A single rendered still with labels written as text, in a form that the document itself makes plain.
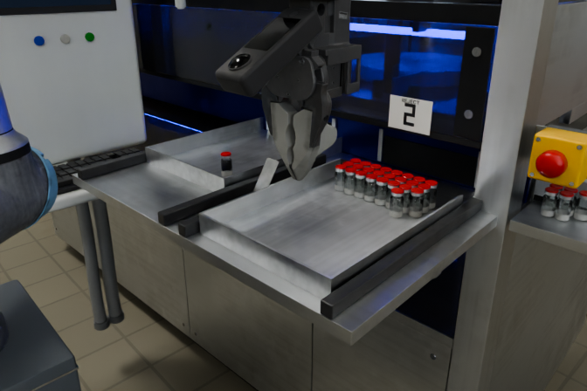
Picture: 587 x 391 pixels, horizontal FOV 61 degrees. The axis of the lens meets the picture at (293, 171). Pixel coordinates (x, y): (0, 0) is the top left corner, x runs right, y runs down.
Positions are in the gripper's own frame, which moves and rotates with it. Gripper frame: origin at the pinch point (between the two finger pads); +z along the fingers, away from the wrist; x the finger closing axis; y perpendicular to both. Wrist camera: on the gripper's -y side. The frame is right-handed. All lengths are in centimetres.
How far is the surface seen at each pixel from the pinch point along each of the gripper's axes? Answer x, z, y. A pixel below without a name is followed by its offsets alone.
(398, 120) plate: 9.9, 3.5, 38.5
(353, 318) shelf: -8.8, 16.1, 0.7
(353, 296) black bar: -7.3, 14.8, 2.6
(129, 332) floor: 114, 104, 31
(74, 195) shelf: 67, 24, 1
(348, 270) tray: -5.2, 13.1, 4.4
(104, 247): 100, 58, 20
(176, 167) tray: 43.7, 14.3, 12.6
